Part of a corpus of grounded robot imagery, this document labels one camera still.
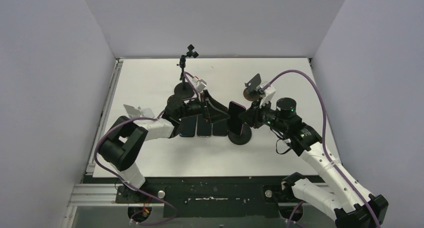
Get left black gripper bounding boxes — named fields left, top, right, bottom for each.
left=177, top=90, right=230, bottom=124

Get black phone stand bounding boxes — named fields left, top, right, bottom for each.
left=227, top=123, right=252, bottom=146
left=173, top=44, right=199, bottom=99

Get brown base phone stand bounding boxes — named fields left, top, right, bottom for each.
left=243, top=73, right=264, bottom=102

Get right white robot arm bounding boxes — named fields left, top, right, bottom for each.
left=239, top=98, right=389, bottom=228

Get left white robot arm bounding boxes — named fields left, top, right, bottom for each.
left=95, top=90, right=230, bottom=203

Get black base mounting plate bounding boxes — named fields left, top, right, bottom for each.
left=82, top=176, right=299, bottom=222

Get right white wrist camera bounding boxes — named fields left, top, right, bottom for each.
left=258, top=82, right=276, bottom=108

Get aluminium rail left edge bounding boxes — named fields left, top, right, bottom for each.
left=85, top=58, right=124, bottom=175

